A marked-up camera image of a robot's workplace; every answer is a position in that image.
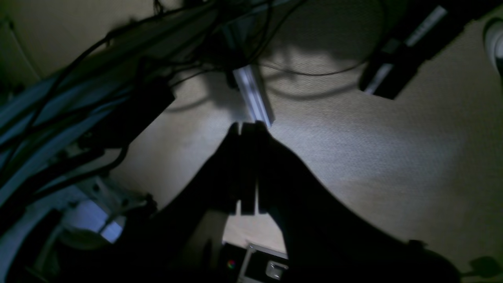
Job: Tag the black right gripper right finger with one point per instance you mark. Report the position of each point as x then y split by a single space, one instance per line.
328 243

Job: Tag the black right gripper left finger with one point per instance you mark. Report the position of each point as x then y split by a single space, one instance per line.
182 242

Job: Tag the aluminium table leg profile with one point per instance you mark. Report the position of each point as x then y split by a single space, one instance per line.
252 88

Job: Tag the black labelled power strip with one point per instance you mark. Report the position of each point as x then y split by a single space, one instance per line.
425 30

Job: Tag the white sneaker shoe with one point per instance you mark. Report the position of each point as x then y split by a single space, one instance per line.
493 44

